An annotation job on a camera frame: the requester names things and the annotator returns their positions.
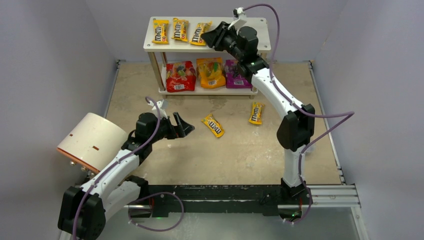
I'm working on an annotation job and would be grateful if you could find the purple grape candy bag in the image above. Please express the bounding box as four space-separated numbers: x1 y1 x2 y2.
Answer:
224 59 252 89

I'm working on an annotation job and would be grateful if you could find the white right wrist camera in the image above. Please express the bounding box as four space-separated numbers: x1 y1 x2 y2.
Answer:
228 7 247 30

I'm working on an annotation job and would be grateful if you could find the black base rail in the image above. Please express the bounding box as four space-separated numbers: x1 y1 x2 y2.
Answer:
130 184 313 219

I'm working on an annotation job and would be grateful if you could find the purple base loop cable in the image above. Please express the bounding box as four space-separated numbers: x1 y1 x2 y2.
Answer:
127 192 185 233

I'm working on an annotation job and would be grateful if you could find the white two-tier shelf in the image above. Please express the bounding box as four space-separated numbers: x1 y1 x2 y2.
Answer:
143 16 272 98

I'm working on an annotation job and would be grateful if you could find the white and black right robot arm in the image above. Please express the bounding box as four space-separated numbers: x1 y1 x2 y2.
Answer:
201 21 315 197

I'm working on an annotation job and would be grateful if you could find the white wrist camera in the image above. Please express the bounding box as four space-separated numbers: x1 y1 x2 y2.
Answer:
146 99 168 120
228 7 247 30

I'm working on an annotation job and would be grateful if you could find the white cylinder with copper rim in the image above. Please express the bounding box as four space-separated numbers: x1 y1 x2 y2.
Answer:
57 112 128 174

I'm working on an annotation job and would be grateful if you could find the red mixed fruit candy bag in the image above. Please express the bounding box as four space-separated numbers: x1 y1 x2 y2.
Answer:
165 61 197 93

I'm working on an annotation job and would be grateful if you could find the yellow M&M bag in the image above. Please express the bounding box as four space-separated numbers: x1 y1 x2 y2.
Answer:
152 19 169 45
201 114 225 138
189 21 213 46
171 17 189 42
248 102 265 125

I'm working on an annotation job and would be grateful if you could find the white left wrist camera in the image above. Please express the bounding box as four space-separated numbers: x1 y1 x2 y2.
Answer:
146 99 168 120

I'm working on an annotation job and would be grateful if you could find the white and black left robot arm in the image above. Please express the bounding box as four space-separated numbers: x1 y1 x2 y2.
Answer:
57 112 195 240

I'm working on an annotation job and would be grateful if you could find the orange mango candy bag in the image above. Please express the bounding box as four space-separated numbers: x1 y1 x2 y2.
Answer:
196 57 226 89

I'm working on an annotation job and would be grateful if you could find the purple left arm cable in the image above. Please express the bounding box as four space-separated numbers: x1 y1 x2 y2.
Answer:
71 96 162 240

